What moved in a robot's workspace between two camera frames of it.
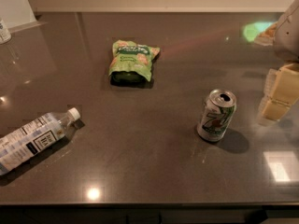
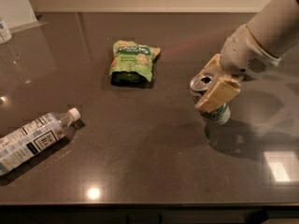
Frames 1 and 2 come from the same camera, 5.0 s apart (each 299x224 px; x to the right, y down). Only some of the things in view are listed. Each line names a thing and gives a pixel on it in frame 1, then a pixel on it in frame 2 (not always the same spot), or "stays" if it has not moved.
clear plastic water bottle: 27,141 stays
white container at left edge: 5,35 stays
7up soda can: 218,111 -> 198,85
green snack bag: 131,63 stays
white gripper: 288,36 -> 242,56
